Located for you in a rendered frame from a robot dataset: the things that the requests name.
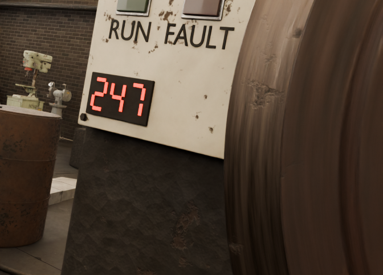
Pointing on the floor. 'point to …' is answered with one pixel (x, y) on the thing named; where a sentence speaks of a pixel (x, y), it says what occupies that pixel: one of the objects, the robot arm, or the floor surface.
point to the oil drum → (25, 172)
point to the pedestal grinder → (65, 95)
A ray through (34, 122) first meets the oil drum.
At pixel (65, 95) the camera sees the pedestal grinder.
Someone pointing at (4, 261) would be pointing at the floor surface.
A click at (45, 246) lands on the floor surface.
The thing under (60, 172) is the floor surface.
